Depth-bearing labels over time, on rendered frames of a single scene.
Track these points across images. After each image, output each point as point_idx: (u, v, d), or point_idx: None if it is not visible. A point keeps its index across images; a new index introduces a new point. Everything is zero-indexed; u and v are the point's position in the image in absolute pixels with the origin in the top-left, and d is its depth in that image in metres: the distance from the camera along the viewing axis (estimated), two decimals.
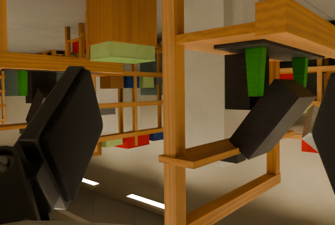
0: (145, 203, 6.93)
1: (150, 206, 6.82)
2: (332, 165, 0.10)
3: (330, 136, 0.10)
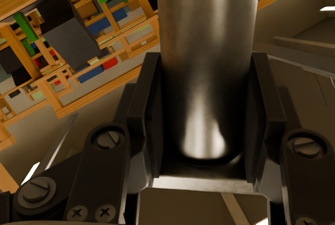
0: None
1: None
2: (244, 138, 0.11)
3: (244, 113, 0.11)
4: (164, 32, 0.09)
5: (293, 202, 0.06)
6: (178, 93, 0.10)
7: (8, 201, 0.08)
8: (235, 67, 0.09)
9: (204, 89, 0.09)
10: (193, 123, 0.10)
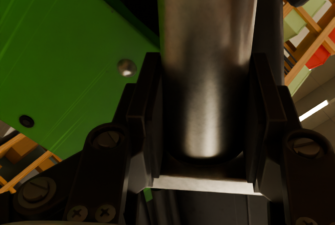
0: None
1: None
2: (244, 138, 0.11)
3: (244, 113, 0.11)
4: (164, 31, 0.09)
5: (293, 202, 0.06)
6: (178, 92, 0.10)
7: (8, 201, 0.08)
8: (234, 66, 0.09)
9: (204, 88, 0.09)
10: (193, 122, 0.10)
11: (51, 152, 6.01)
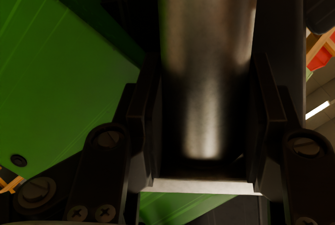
0: None
1: None
2: (244, 138, 0.11)
3: (244, 113, 0.11)
4: (165, 30, 0.09)
5: (293, 202, 0.06)
6: (179, 92, 0.10)
7: (8, 201, 0.08)
8: (236, 63, 0.09)
9: (206, 87, 0.09)
10: (195, 122, 0.10)
11: None
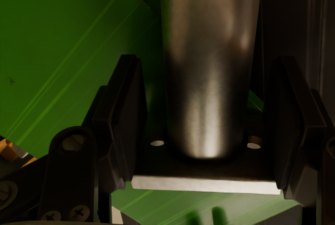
0: None
1: None
2: (272, 143, 0.11)
3: (271, 117, 0.11)
4: (167, 31, 0.09)
5: (326, 205, 0.06)
6: (182, 92, 0.10)
7: None
8: (238, 65, 0.09)
9: (208, 88, 0.09)
10: (197, 122, 0.10)
11: None
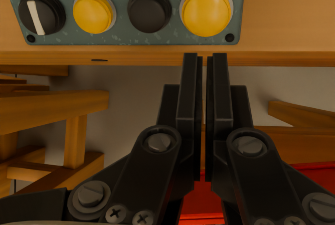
0: None
1: None
2: (205, 137, 0.11)
3: (206, 112, 0.11)
4: None
5: (248, 205, 0.06)
6: None
7: (64, 199, 0.08)
8: None
9: None
10: None
11: None
